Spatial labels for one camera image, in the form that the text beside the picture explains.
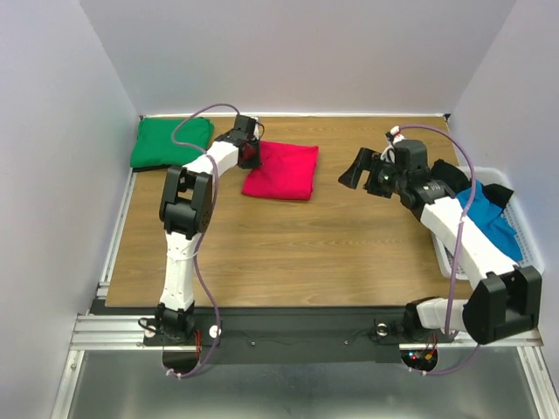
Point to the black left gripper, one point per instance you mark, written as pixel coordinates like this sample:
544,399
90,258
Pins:
256,162

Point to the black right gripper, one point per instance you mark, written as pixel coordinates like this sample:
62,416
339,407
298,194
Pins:
372,173

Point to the pink red t shirt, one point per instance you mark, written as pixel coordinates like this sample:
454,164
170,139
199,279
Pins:
286,173

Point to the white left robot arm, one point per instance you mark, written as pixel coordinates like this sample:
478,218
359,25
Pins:
188,200

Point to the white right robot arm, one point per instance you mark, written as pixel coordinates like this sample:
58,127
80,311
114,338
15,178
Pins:
506,297

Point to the folded green t shirt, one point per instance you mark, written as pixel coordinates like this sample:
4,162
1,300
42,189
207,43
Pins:
154,148

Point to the black t shirt in basket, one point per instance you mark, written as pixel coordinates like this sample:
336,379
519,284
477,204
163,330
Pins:
454,174

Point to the blue t shirt in basket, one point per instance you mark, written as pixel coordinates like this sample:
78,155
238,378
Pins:
486,210

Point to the white plastic laundry basket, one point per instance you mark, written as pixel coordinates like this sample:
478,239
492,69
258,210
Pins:
515,217

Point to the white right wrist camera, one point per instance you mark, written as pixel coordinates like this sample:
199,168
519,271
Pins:
393,136

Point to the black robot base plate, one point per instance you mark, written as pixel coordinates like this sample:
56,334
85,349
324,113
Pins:
291,335

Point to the aluminium frame rail left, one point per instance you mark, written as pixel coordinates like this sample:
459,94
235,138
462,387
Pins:
99,332

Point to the aluminium frame rail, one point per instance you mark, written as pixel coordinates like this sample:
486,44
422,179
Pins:
99,332
507,379

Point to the aluminium frame rail right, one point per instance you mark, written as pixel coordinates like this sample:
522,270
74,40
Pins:
507,379

